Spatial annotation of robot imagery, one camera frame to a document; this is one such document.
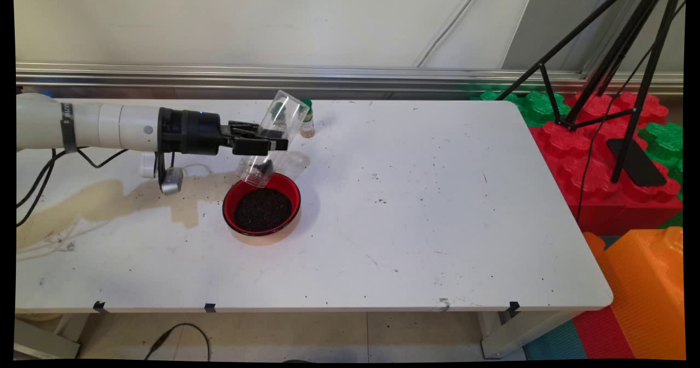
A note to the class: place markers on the black flat plate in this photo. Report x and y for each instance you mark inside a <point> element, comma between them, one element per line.
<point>645,171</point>

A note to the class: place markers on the orange foam building block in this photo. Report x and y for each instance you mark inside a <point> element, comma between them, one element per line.
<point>645,291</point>

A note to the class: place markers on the black tripod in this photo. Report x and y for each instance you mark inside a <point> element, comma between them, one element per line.
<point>648,78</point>

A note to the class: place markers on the red bowl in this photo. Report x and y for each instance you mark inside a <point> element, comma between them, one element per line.
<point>232,204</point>

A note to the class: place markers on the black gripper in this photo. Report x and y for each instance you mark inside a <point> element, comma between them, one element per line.
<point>191,133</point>

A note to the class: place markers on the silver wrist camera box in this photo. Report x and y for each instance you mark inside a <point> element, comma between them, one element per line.
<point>171,181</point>

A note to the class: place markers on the white table leg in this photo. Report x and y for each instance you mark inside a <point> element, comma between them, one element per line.
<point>519,332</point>
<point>44,343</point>

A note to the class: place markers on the aluminium wall rail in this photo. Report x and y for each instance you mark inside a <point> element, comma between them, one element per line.
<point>383,75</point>

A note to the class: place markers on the black seeds pile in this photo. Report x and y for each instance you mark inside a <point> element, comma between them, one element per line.
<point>262,212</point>

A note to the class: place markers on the red foam building block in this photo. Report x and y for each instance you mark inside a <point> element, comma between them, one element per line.
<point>601,204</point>

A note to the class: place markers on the red floor mat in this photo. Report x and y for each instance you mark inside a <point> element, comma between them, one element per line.
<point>601,335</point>

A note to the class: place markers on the green-capped spice bottle tan contents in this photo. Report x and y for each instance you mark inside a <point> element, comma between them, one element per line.
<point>308,130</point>

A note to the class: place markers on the teal floor mat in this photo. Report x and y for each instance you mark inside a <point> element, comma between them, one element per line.
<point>552,343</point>

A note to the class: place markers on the clear plastic jar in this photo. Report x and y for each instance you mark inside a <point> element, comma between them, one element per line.
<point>290,114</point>

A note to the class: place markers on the green foam building block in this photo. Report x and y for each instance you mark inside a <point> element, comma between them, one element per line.
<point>664,144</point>
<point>541,108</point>
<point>492,95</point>

